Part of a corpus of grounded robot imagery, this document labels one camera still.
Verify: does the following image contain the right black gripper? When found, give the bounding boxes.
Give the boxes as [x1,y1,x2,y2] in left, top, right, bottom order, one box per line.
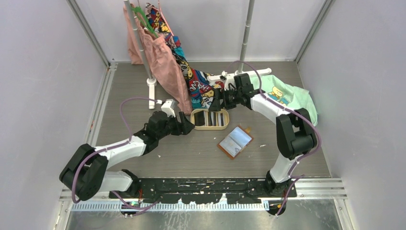
[208,87,242,112]

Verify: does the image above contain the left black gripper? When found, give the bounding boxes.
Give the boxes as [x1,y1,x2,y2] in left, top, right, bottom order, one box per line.
[157,112,194,139]

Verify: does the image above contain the beige oval card tray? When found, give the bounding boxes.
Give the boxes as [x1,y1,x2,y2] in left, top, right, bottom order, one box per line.
[190,109,230,131]

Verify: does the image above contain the brown leather card holder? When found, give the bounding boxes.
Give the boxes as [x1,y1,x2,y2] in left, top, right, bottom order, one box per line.
[217,126,254,160]

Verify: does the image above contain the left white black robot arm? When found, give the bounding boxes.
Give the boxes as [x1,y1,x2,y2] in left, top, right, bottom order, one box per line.
[59,111,195,203]

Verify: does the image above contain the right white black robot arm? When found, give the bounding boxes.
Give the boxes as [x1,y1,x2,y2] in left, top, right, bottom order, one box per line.
[208,72,317,197]

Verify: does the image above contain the colourful comic print garment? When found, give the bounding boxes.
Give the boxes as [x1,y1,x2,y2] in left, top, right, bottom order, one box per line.
[146,3,214,109]

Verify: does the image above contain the right white rack stand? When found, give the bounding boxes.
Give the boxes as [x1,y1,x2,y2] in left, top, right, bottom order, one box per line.
[207,0,255,83]

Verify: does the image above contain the white rack stand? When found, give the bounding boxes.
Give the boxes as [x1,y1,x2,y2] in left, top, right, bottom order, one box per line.
[124,0,157,110]
[207,0,255,83]

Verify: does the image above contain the left white rack stand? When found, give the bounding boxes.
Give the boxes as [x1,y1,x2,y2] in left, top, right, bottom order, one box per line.
[124,0,157,110]

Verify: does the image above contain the pink hanging garment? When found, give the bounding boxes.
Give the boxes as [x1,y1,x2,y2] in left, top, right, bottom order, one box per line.
[135,14,192,115]

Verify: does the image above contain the mint green garment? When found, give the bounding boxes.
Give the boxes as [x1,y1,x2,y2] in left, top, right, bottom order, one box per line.
[250,75,318,126]

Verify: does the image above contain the green clothes hanger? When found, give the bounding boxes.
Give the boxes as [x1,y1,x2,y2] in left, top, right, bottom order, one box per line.
[132,7,159,38]

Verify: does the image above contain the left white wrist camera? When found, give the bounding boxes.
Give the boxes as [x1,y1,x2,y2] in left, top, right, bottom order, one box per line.
[161,99,177,117]

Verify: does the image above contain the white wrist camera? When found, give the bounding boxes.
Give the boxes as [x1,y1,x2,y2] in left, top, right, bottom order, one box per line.
[220,71,235,89]
[161,99,177,117]

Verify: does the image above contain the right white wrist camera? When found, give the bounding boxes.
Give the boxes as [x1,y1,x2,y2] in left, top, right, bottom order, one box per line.
[220,71,235,89]

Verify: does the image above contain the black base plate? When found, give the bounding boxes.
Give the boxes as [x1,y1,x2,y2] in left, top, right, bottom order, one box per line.
[109,178,297,215]

